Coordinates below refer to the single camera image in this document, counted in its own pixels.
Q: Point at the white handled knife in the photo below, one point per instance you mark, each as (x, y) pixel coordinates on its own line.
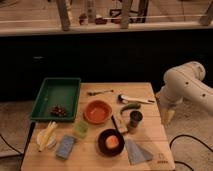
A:
(126, 99)

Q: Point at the orange fruit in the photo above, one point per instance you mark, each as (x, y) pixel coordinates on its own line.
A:
(112, 142)

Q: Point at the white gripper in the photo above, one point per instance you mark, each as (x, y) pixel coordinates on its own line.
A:
(168, 99)

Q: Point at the blue sponge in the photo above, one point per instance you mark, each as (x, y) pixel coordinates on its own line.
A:
(65, 147)

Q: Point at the white small plate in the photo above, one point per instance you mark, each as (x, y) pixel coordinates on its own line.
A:
(51, 143)

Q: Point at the black bowl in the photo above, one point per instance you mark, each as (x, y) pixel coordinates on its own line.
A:
(102, 146)

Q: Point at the green plastic tray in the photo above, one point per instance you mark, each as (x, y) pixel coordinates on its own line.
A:
(63, 92)

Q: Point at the dark grape bunch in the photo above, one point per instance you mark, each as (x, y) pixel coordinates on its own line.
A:
(58, 111)

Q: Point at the green plastic cup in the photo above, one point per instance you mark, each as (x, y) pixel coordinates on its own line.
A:
(80, 129)

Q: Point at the wooden block brush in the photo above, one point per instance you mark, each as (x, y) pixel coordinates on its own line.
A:
(119, 124)

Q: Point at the yellow banana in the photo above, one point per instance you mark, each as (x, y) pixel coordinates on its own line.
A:
(47, 134)

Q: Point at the metal fork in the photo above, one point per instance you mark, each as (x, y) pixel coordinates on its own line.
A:
(99, 92)

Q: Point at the grey folded cloth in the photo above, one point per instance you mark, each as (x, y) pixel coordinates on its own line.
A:
(137, 154)

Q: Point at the orange plastic bowl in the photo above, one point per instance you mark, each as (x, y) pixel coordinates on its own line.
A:
(97, 112)

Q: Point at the dark metal cup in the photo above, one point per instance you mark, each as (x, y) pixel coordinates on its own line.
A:
(135, 118)

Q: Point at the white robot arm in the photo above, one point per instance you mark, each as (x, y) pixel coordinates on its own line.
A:
(184, 82)

